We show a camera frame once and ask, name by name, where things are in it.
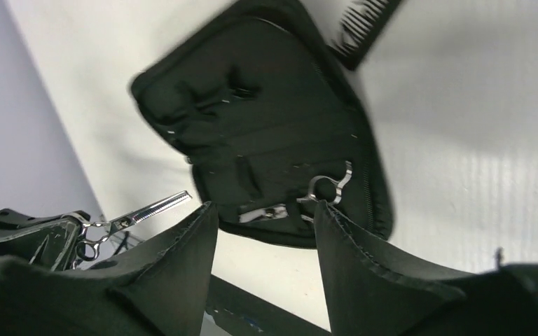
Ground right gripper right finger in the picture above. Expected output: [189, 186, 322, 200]
[314, 202, 538, 335]

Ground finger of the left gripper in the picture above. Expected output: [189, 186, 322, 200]
[0, 209, 90, 271]

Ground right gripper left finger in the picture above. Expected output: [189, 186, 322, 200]
[0, 202, 218, 335]

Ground silver thinning scissors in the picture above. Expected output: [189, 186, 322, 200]
[62, 190, 192, 270]

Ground silver black hair scissors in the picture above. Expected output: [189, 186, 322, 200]
[239, 160, 353, 223]

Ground black zip tool case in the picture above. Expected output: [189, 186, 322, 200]
[130, 1, 394, 249]

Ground black comb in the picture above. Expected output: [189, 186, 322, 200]
[329, 0, 403, 71]

